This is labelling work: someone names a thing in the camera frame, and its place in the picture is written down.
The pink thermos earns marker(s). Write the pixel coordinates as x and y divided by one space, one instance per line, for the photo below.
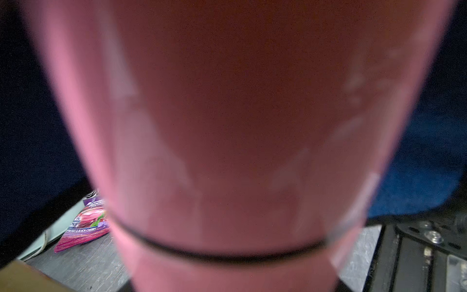
237 144

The blue and grey cloth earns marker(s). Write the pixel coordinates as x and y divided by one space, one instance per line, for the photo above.
428 174

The gold thermos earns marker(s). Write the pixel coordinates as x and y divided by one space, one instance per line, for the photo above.
18 276

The purple candy bag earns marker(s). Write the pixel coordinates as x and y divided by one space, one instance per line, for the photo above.
91 223

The mint green toaster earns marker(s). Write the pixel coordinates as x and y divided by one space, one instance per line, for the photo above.
52 233

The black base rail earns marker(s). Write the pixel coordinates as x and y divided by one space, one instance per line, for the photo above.
421 256

